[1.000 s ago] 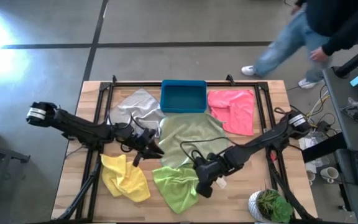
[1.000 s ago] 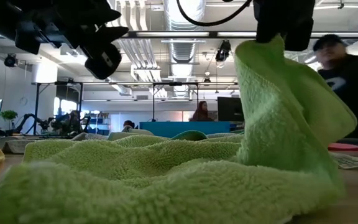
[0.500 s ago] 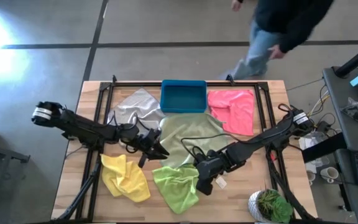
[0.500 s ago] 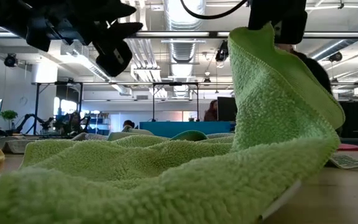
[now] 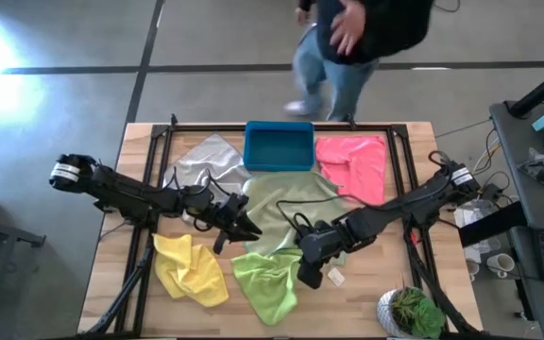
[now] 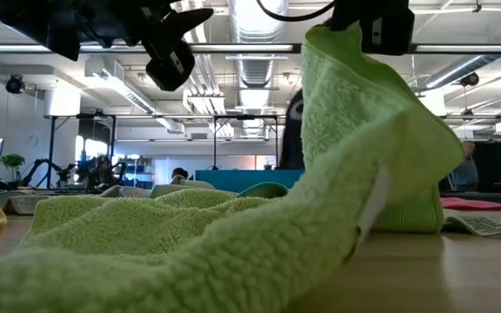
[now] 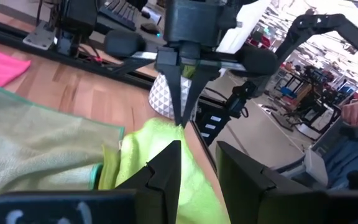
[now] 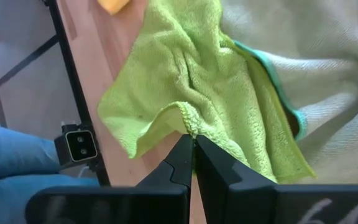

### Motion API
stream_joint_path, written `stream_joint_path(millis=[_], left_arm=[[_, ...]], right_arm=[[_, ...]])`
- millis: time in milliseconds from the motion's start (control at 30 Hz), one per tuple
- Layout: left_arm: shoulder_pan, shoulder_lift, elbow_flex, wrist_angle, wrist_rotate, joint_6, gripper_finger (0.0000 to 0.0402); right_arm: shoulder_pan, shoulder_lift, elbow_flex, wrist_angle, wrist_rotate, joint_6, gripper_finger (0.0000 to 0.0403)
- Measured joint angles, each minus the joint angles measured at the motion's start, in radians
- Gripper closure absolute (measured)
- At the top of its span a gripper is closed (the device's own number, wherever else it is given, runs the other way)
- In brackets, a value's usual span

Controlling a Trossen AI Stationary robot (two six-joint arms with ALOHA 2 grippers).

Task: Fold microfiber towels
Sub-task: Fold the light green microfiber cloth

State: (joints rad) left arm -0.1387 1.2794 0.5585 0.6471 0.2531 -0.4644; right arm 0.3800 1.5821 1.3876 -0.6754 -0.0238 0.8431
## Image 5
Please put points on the succulent in white pot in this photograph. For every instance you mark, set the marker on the succulent in white pot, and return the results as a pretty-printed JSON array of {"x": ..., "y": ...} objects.
[{"x": 413, "y": 314}]

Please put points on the sage green microfiber towel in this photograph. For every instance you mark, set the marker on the sage green microfiber towel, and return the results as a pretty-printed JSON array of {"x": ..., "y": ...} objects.
[{"x": 281, "y": 198}]

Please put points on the white mug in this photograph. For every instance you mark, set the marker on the white mug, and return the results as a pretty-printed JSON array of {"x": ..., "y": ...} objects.
[
  {"x": 471, "y": 269},
  {"x": 501, "y": 264}
]

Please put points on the person's hand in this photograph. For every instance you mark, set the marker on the person's hand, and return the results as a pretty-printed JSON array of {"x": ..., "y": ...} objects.
[
  {"x": 347, "y": 28},
  {"x": 302, "y": 16}
]

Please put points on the dark grey desk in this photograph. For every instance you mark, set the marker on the dark grey desk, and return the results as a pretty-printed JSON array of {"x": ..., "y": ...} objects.
[{"x": 513, "y": 137}]

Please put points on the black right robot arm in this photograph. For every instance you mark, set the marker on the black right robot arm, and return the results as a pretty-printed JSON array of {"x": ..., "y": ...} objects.
[{"x": 395, "y": 208}]

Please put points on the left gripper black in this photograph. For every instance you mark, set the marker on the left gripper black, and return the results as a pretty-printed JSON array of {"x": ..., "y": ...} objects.
[{"x": 225, "y": 212}]

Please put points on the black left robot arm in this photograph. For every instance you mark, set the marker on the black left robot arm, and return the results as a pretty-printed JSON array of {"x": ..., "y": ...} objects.
[{"x": 125, "y": 193}]

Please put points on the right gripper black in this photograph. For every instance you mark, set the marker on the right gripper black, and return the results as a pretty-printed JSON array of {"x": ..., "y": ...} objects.
[{"x": 311, "y": 275}]

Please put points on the blue plastic bin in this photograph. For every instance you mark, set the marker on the blue plastic bin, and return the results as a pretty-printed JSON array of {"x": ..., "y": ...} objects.
[{"x": 279, "y": 146}]

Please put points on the lime green microfiber towel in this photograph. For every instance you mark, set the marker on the lime green microfiber towel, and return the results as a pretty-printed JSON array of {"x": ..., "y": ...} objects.
[{"x": 267, "y": 283}]

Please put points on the black frame clamp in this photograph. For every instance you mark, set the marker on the black frame clamp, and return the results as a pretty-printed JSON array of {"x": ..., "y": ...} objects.
[{"x": 174, "y": 120}]

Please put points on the clear plastic bag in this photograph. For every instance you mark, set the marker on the clear plastic bag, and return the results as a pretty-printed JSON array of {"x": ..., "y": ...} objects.
[{"x": 470, "y": 215}]

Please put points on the yellow microfiber towel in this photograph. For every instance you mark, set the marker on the yellow microfiber towel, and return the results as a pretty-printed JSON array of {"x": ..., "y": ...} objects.
[{"x": 187, "y": 269}]

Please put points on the pink microfiber towel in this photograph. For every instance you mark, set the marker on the pink microfiber towel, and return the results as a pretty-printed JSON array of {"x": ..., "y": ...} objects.
[{"x": 357, "y": 165}]

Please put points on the black power adapter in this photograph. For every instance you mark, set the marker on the black power adapter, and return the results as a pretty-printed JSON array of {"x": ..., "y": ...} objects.
[{"x": 491, "y": 192}]

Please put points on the grey microfiber towel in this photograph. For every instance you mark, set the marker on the grey microfiber towel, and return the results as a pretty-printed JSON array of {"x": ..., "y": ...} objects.
[{"x": 215, "y": 156}]

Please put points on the black desk support bar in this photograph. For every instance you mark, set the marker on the black desk support bar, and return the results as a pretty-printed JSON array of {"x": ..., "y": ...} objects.
[{"x": 489, "y": 226}]

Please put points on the black monitor pole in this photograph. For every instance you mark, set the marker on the black monitor pole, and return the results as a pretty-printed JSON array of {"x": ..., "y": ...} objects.
[{"x": 541, "y": 90}]

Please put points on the grey camera device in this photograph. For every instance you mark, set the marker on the grey camera device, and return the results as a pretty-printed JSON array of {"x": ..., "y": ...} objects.
[{"x": 350, "y": 122}]

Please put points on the person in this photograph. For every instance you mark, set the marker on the person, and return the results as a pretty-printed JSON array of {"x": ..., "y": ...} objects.
[{"x": 385, "y": 28}]

